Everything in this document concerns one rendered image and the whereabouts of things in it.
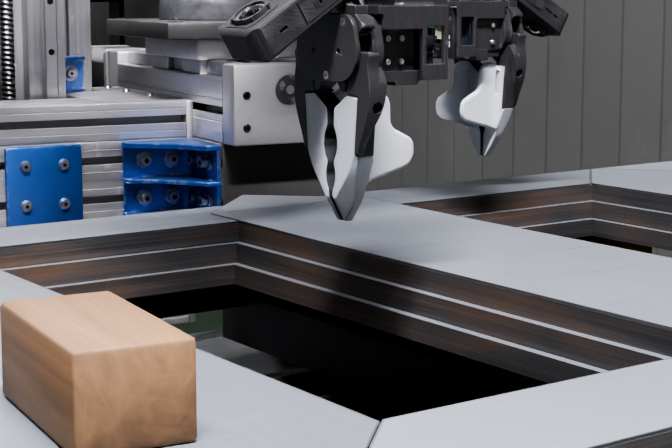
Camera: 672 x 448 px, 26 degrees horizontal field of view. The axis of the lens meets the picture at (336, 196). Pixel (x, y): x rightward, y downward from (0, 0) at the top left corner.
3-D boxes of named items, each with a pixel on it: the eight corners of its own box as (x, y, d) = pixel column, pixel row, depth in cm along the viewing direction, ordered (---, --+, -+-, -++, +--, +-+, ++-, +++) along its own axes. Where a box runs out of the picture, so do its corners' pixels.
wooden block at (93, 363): (199, 442, 67) (198, 336, 66) (73, 462, 64) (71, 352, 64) (112, 381, 78) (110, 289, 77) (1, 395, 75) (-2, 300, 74)
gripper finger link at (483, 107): (447, 158, 140) (448, 62, 139) (493, 154, 144) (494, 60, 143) (468, 161, 138) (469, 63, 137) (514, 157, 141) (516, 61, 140)
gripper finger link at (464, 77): (426, 155, 143) (427, 61, 142) (472, 151, 146) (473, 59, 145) (447, 158, 140) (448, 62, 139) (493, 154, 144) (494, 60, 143)
